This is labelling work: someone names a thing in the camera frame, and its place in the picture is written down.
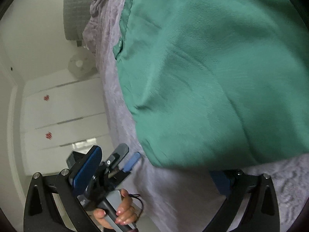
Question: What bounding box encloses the grey quilted headboard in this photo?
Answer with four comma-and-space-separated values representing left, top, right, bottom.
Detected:
63, 0, 92, 41

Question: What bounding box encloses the green garment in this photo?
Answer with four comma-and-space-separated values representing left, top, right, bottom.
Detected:
114, 0, 308, 170

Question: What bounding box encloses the white electric fan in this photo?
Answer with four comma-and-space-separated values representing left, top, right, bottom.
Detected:
68, 53, 97, 79

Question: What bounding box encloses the lavender plush bed blanket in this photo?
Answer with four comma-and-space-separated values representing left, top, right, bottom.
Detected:
83, 0, 308, 231

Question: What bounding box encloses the white wardrobe with red decals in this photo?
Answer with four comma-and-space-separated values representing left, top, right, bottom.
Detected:
7, 69, 114, 199

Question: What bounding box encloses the person's left hand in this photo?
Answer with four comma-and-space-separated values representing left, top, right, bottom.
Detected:
93, 189, 138, 230

